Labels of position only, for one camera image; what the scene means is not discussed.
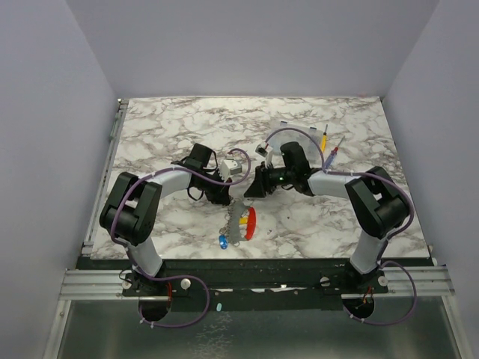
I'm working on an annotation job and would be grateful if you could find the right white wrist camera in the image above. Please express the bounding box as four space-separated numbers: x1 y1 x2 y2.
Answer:
255 142 273 168

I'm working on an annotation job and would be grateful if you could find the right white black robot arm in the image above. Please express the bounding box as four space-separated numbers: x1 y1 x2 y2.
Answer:
244 141 413 292

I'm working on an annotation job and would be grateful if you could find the aluminium rail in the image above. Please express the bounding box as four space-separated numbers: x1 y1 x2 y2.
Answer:
60 266 455 301
81 98 129 257

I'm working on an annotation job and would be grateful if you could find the aluminium front rail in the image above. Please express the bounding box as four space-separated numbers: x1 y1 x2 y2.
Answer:
60 266 455 301

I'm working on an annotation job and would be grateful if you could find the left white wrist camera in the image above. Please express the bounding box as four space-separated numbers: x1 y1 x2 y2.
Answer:
219 159 242 182

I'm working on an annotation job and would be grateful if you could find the clear plastic organizer box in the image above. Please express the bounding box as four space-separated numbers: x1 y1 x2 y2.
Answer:
268 120 323 165

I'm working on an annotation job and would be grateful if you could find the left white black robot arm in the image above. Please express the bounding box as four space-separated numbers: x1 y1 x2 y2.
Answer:
99 144 231 295

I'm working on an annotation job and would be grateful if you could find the blue key tag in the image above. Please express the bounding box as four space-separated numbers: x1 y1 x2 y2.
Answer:
219 235 228 250

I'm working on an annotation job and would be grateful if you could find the metal key organizer red handle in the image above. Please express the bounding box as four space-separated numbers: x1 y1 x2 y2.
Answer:
225 200 257 245

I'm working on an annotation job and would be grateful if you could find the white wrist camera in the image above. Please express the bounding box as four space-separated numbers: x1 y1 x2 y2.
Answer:
219 159 242 182
255 142 273 168

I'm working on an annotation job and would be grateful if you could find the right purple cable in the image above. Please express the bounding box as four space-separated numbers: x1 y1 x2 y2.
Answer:
263 127 418 325

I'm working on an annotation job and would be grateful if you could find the yellow handled screwdriver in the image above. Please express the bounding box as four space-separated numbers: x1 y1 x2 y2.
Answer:
320 124 329 153

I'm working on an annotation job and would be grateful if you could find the blue red handled screwdriver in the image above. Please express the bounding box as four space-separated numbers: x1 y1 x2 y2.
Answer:
323 136 345 170

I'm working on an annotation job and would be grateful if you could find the purple cable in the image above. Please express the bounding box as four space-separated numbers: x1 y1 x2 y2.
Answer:
110 148 251 329
263 127 418 325

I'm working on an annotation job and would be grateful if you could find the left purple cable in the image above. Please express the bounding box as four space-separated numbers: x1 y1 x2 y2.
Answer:
110 148 251 329

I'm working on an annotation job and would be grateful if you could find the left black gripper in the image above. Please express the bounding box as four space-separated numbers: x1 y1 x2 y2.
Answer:
197 168 233 205

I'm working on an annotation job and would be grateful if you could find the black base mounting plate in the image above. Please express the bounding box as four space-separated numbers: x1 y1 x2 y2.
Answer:
75 259 387 316

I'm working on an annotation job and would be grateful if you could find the aluminium left side rail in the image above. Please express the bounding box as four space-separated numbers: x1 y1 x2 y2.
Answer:
81 98 129 257

